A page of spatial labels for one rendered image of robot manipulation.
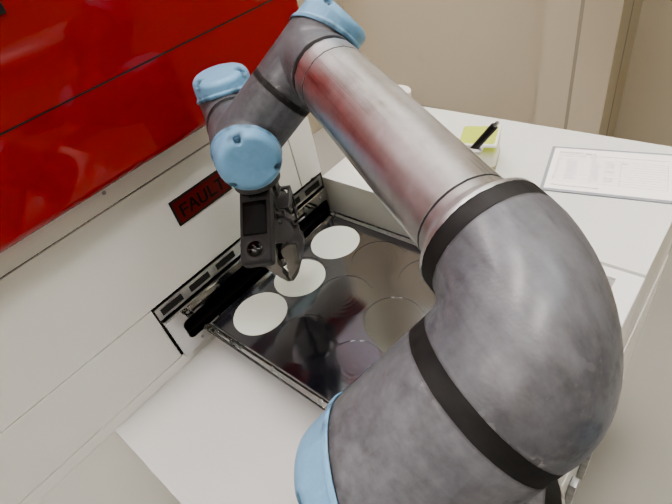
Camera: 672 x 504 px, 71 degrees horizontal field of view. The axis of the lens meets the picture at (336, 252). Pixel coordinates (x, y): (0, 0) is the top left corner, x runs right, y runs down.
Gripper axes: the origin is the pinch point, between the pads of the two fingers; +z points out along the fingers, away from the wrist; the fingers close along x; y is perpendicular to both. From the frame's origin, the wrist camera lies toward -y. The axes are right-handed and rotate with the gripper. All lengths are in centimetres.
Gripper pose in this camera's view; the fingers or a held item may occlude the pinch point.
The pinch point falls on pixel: (288, 278)
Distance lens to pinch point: 81.9
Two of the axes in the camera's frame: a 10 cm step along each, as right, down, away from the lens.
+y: -0.3, -6.6, 7.5
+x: -9.8, 1.6, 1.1
